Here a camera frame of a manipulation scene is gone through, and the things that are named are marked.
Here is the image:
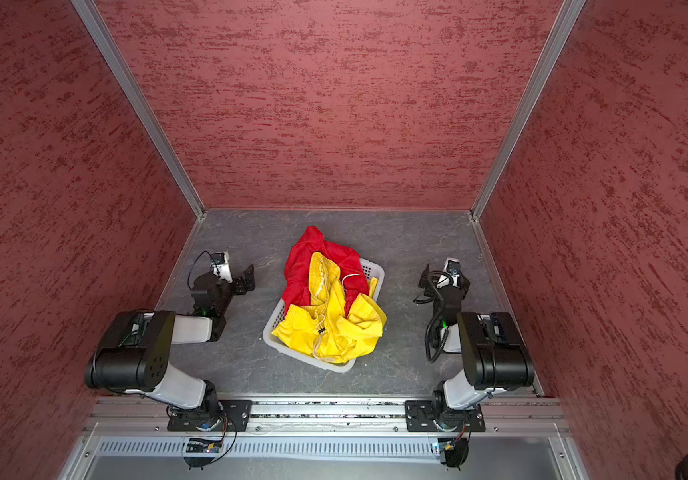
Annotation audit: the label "white plastic laundry basket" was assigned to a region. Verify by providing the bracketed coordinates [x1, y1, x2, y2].
[262, 256, 387, 374]

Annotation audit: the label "yellow shorts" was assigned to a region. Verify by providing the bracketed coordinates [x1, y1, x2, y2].
[271, 251, 388, 365]

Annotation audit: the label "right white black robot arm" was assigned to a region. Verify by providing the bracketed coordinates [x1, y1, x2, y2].
[414, 258, 536, 431]

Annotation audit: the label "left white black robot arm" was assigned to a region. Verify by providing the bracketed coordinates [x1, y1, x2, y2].
[84, 265, 256, 432]

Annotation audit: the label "red shorts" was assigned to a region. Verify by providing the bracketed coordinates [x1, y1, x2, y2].
[282, 226, 371, 314]

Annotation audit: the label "right small circuit board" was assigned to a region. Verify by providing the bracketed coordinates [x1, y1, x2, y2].
[431, 439, 461, 458]

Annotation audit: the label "small circuit board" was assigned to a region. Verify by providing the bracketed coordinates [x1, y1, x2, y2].
[431, 439, 461, 458]
[185, 438, 223, 456]

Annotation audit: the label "left small circuit board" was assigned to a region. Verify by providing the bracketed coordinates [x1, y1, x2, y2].
[185, 438, 223, 456]

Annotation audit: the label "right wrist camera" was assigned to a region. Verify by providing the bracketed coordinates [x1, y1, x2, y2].
[438, 257, 462, 288]

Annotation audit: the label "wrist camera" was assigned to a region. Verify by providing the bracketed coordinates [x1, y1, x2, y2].
[438, 257, 462, 288]
[209, 251, 233, 283]

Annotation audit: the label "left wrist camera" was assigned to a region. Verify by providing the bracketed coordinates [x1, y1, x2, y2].
[209, 251, 233, 283]

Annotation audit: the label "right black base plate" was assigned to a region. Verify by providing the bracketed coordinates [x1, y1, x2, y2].
[405, 400, 486, 434]

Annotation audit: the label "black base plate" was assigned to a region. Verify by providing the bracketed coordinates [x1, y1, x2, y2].
[405, 400, 486, 434]
[167, 399, 254, 434]

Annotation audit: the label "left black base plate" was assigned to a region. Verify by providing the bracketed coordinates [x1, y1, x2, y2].
[167, 399, 254, 434]

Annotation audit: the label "aluminium frame rail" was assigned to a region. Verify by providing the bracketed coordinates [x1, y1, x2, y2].
[81, 395, 573, 438]

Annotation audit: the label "white perforated cable duct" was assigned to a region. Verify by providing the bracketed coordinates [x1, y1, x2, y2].
[96, 437, 440, 462]

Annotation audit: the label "right corner aluminium post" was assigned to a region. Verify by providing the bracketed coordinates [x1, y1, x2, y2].
[471, 0, 586, 222]

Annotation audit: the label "corner aluminium post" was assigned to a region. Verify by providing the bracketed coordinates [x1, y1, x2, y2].
[471, 0, 586, 222]
[71, 0, 207, 221]

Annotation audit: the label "left corner aluminium post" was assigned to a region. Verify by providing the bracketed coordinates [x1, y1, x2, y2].
[71, 0, 207, 221]

